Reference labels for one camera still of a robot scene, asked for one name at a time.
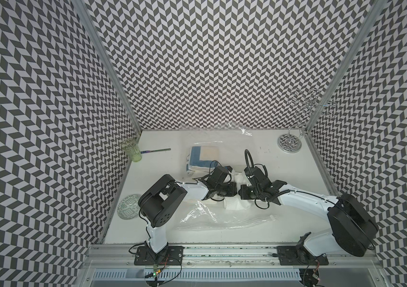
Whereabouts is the pale green towel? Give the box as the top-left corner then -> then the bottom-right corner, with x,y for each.
231,171 -> 250,185

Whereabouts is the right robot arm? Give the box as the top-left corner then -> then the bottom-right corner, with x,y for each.
240,166 -> 379,262

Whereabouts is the white towel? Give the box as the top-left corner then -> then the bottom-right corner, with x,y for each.
223,196 -> 252,211

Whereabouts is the clear plastic vacuum bag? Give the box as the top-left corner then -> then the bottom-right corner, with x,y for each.
177,123 -> 278,230

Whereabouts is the blue and beige towel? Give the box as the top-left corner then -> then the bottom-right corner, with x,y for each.
186,145 -> 220,174

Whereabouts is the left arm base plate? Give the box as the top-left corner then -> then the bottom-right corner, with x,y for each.
134,245 -> 184,266

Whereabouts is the aluminium front rail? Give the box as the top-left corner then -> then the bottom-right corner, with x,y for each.
81,243 -> 382,269

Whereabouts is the patterned plate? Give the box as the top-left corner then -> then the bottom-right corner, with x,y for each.
117,194 -> 140,221

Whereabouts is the purple handled utensil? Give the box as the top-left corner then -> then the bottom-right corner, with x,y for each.
141,148 -> 171,154

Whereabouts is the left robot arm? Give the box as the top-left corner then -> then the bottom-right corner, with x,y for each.
138,165 -> 237,254

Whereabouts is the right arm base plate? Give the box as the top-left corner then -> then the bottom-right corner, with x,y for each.
276,246 -> 329,266

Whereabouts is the chrome wire mug stand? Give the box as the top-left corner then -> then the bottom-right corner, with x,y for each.
277,89 -> 339,154

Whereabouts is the green glass cup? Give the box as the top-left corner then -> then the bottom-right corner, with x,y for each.
120,138 -> 142,162

